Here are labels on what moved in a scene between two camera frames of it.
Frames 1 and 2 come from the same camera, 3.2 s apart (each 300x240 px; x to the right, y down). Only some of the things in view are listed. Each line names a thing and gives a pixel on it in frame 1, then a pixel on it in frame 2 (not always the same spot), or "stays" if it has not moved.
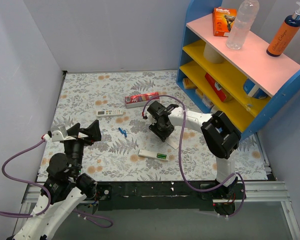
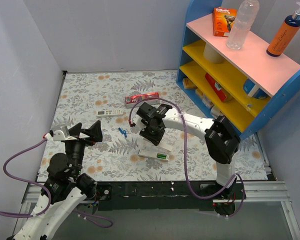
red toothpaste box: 139,100 stays
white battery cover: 174,143 to 166,145
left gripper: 79,139 stays
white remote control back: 151,155 stays
